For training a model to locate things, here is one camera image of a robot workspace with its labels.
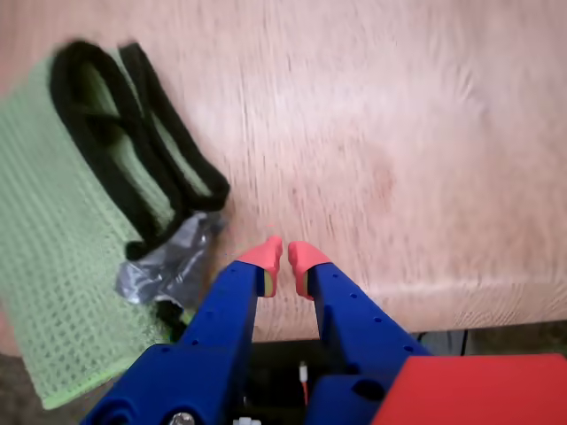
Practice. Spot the crumpled silver plastic wrapper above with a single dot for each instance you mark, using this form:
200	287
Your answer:
177	261

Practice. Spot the green waffle cloth black trim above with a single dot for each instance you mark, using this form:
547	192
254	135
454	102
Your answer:
44	221

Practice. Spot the red camera mount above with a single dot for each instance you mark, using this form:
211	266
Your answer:
478	389

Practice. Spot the blue gripper finger with pink tip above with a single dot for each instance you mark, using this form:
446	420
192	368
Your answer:
221	319
354	319

